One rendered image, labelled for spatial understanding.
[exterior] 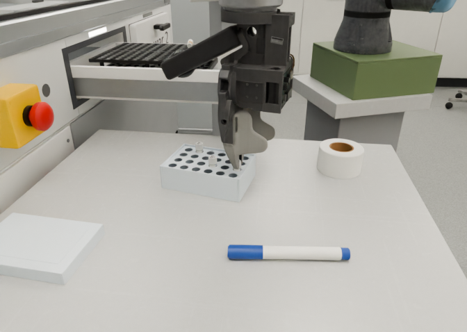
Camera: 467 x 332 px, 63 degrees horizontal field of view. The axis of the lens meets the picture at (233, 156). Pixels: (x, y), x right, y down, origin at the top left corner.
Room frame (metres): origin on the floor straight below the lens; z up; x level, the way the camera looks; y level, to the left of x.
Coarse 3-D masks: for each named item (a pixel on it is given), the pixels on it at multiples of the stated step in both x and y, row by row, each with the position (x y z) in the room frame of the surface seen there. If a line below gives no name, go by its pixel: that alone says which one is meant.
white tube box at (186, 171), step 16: (176, 160) 0.53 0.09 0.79; (192, 160) 0.52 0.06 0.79; (224, 160) 0.52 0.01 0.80; (176, 176) 0.49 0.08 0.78; (192, 176) 0.48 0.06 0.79; (208, 176) 0.47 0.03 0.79; (224, 176) 0.46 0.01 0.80; (240, 176) 0.46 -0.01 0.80; (192, 192) 0.48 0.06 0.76; (208, 192) 0.47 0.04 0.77; (224, 192) 0.46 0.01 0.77; (240, 192) 0.46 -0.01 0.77
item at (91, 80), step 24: (72, 72) 0.71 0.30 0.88; (96, 72) 0.70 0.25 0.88; (120, 72) 0.69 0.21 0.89; (144, 72) 0.69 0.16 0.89; (216, 72) 0.67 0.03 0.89; (96, 96) 0.70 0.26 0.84; (120, 96) 0.69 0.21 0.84; (144, 96) 0.69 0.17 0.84; (168, 96) 0.68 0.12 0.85; (192, 96) 0.67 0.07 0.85; (216, 96) 0.67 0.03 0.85
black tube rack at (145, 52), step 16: (112, 48) 0.85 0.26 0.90; (128, 48) 0.85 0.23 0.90; (144, 48) 0.85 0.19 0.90; (160, 48) 0.85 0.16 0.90; (176, 48) 0.85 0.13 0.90; (112, 64) 0.82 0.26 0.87; (128, 64) 0.82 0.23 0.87; (144, 64) 0.82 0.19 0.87; (160, 64) 0.72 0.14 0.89; (208, 64) 0.83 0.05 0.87
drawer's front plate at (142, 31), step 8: (160, 16) 1.20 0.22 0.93; (168, 16) 1.28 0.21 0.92; (136, 24) 1.01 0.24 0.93; (144, 24) 1.06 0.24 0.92; (152, 24) 1.12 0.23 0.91; (136, 32) 1.00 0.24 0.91; (144, 32) 1.05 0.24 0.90; (152, 32) 1.12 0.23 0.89; (160, 32) 1.18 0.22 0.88; (168, 32) 1.27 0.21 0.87; (136, 40) 1.00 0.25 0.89; (144, 40) 1.04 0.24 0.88; (152, 40) 1.11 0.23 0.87; (160, 40) 1.18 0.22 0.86; (168, 40) 1.26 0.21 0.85
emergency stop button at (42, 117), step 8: (40, 104) 0.49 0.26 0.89; (48, 104) 0.50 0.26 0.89; (32, 112) 0.48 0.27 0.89; (40, 112) 0.48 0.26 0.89; (48, 112) 0.50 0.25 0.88; (32, 120) 0.48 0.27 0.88; (40, 120) 0.48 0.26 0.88; (48, 120) 0.49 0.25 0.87; (40, 128) 0.48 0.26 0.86; (48, 128) 0.49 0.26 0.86
